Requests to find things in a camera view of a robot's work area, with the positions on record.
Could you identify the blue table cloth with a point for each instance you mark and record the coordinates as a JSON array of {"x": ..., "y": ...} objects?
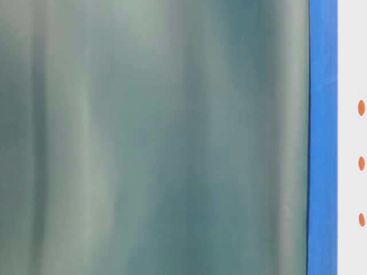
[{"x": 323, "y": 115}]

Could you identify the white foam board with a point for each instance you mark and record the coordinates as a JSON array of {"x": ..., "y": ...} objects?
[{"x": 351, "y": 137}]

